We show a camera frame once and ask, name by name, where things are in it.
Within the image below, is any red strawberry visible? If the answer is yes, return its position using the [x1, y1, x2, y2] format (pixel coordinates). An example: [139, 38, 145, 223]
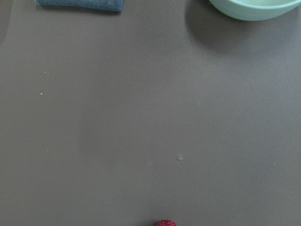
[153, 220, 177, 226]

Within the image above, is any grey folded cloth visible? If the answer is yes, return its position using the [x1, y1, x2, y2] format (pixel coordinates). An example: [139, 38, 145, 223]
[35, 0, 124, 13]

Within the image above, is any green bowl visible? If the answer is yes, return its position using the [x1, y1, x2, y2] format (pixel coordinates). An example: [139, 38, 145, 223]
[210, 0, 301, 21]

